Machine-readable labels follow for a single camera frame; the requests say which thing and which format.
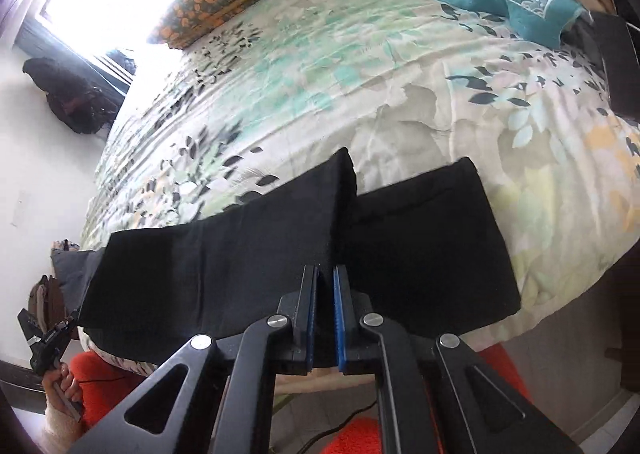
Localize grey pillow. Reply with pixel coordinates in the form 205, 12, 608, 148
50, 248, 106, 307

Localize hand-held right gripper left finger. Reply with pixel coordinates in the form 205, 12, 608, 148
65, 264, 321, 454

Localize black box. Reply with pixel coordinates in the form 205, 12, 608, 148
565, 12, 640, 125

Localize black cable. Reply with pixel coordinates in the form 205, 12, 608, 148
295, 401, 377, 453

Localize red fuzzy rug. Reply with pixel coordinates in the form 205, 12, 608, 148
65, 341, 533, 454

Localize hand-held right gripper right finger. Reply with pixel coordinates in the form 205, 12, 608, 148
332, 264, 583, 454

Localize dark bag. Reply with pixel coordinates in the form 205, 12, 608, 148
22, 57, 121, 135

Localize person's left hand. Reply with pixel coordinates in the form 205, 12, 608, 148
42, 363, 83, 411

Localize brown bag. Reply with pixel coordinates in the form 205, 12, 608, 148
27, 274, 66, 320

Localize black pants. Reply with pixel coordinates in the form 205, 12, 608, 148
77, 147, 523, 370

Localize person's left forearm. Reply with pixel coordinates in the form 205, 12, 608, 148
41, 399, 85, 454

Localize floral bedsheet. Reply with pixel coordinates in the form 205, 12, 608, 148
80, 0, 640, 385

